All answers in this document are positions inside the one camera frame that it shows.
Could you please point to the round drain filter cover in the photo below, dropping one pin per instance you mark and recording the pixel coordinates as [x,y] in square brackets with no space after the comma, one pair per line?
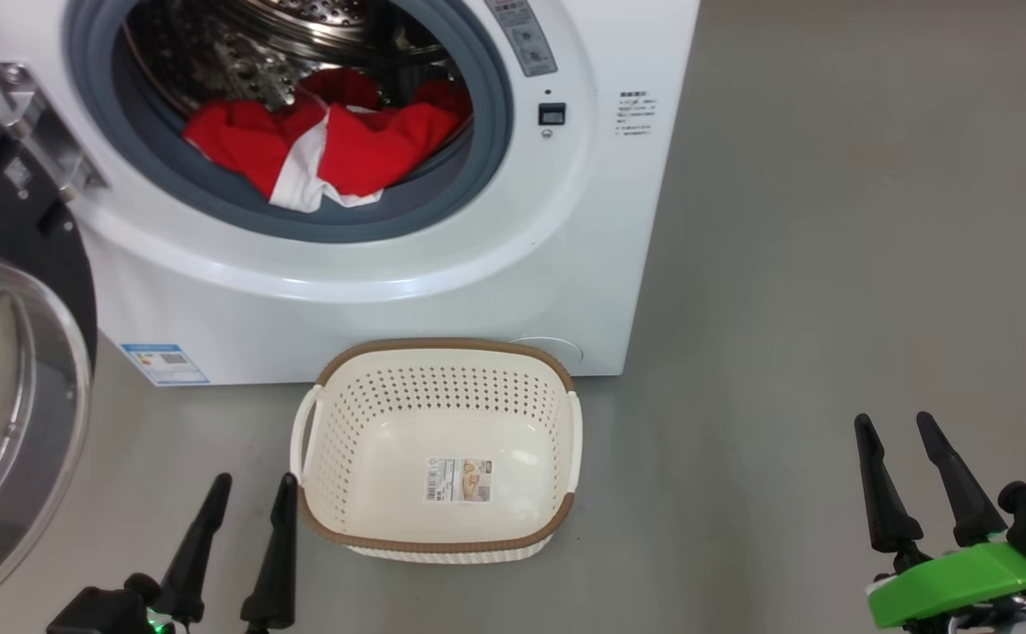
[561,348]

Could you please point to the product label sticker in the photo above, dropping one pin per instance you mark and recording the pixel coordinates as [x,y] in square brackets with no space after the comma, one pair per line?
[458,480]

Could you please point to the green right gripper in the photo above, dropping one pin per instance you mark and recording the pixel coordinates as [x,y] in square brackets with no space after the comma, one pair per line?
[953,581]

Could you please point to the red white-trimmed garment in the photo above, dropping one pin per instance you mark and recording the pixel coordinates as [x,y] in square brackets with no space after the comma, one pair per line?
[372,145]

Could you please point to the white front-load washing machine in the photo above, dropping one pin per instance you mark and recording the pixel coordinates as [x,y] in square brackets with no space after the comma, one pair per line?
[477,299]

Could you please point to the blue energy label sticker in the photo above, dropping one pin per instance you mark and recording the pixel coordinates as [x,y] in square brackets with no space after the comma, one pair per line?
[165,364]

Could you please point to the grey rubber door gasket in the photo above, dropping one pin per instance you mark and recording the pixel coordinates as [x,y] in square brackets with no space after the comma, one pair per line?
[442,198]

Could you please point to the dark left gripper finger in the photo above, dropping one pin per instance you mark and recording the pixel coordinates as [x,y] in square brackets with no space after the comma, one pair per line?
[279,572]
[195,555]

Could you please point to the steel washer drum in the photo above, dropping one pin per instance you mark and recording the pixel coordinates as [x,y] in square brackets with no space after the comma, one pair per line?
[239,53]

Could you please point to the black door latch socket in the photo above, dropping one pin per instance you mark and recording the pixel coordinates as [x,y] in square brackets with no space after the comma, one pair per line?
[551,114]

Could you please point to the grey instruction label strip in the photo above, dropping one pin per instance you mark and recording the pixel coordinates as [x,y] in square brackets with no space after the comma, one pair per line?
[526,40]

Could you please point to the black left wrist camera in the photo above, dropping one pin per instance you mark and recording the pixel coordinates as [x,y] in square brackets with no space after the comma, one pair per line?
[99,612]

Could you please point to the metal door hinge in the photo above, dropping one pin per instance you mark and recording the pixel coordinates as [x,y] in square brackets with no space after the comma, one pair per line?
[46,132]

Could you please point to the printed warning text label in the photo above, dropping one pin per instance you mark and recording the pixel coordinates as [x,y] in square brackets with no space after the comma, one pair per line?
[636,113]

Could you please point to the cream basket brown rim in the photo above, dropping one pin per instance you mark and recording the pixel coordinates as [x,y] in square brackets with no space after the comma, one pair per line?
[345,414]

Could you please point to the black glass washer door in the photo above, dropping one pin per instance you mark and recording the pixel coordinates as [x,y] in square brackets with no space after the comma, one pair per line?
[28,396]

